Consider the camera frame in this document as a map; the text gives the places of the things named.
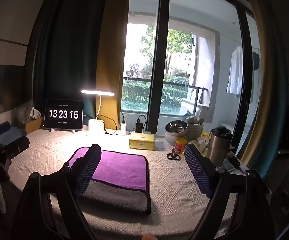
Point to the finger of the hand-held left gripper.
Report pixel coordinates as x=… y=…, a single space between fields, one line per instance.
x=17 y=145
x=10 y=134

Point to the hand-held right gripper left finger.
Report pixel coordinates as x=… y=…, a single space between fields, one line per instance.
x=88 y=171

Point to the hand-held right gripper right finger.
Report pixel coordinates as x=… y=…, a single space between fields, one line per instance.
x=200 y=173

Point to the purple and grey towel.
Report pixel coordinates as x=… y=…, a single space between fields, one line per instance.
x=124 y=167

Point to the person's right hand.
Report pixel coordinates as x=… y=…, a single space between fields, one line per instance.
x=150 y=237

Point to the clear plastic bag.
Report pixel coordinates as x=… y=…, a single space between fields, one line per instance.
x=23 y=113

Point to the cardboard box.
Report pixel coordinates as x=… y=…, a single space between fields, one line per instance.
x=34 y=125

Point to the white knitted tablecloth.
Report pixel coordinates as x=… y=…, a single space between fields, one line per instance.
x=174 y=185

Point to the white paper roll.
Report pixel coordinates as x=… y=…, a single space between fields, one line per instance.
x=203 y=145

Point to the black scissors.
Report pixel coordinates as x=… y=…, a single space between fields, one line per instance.
x=173 y=155

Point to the yellow can with red label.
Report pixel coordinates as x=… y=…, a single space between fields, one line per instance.
x=180 y=146

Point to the steel thermos bottle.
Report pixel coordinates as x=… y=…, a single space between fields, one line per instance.
x=218 y=145

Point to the black remote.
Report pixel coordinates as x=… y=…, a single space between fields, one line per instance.
x=234 y=161

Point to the white tablet stand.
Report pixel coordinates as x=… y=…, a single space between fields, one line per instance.
x=52 y=130

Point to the white plastic basket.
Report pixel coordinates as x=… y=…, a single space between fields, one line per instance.
x=195 y=131

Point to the white desk lamp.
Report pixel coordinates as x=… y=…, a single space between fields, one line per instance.
x=96 y=127

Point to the steel bowl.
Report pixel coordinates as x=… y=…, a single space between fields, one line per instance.
x=175 y=127

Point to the white charger plug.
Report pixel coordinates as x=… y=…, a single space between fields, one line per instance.
x=123 y=128

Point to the black tablet with clock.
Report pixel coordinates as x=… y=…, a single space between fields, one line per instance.
x=63 y=113

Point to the yellow tissue box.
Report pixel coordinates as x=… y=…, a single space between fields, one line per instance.
x=142 y=141

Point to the black power adapter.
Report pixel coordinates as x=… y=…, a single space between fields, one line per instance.
x=139 y=127

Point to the balcony drying rack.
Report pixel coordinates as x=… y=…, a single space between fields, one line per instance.
x=197 y=95

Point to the white hanging shirt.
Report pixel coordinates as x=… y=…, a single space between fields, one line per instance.
x=235 y=72

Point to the dark green curtain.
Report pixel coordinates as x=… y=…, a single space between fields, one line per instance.
x=67 y=42

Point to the yellow and teal curtain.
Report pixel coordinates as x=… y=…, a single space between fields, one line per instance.
x=272 y=80

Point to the dark teal hanging garment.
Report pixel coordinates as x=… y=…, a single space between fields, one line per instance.
x=255 y=60

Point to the black window frame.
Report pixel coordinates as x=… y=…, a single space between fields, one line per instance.
x=160 y=55

